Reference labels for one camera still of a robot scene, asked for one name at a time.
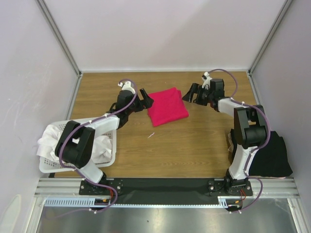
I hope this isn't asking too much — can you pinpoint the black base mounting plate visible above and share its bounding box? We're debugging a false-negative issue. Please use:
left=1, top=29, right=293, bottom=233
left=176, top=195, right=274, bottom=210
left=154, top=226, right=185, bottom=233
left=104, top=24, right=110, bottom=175
left=79, top=177, right=253, bottom=206

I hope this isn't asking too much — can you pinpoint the white crumpled t shirt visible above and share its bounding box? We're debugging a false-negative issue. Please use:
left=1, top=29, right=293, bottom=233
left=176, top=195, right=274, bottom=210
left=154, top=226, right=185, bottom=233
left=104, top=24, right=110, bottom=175
left=36, top=125, right=113, bottom=164

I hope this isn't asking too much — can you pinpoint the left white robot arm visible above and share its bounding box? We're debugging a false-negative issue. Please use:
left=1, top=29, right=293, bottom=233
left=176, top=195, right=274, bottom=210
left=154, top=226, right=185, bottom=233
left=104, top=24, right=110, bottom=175
left=55, top=89, right=154, bottom=194

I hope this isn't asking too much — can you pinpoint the aluminium frame rail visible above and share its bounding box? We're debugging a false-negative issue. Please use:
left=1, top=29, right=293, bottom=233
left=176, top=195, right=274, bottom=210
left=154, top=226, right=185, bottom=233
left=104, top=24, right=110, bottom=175
left=35, top=178, right=299, bottom=209

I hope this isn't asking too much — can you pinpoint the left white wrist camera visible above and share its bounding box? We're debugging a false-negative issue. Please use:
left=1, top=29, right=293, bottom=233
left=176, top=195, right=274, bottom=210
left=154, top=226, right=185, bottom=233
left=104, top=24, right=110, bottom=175
left=118, top=81, right=136, bottom=94

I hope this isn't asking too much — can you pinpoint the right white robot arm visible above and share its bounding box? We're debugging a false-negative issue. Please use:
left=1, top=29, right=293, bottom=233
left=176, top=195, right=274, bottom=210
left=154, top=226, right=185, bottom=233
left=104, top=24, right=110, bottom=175
left=182, top=78, right=271, bottom=195

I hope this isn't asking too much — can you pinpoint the black folded t shirt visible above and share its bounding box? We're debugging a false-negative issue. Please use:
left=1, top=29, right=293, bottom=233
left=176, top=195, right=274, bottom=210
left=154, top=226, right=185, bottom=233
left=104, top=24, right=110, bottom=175
left=226, top=129, right=293, bottom=180

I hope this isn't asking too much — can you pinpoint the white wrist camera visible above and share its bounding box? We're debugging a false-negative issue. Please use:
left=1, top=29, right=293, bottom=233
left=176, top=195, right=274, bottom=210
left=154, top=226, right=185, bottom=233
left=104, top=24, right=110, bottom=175
left=118, top=81, right=136, bottom=94
left=202, top=71, right=212, bottom=90

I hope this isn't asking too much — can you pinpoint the pink t shirt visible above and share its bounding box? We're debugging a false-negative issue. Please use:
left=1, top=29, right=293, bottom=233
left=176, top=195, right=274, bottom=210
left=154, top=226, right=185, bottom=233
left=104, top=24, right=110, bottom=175
left=148, top=87, right=189, bottom=127

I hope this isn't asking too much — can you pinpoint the white laundry basket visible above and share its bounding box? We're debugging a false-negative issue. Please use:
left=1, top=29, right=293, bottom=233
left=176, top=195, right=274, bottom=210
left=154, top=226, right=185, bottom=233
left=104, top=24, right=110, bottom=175
left=36, top=120, right=117, bottom=173

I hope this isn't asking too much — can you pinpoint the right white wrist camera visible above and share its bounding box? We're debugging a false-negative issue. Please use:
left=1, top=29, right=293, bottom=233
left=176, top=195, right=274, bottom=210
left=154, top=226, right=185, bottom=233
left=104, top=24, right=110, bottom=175
left=202, top=71, right=212, bottom=90

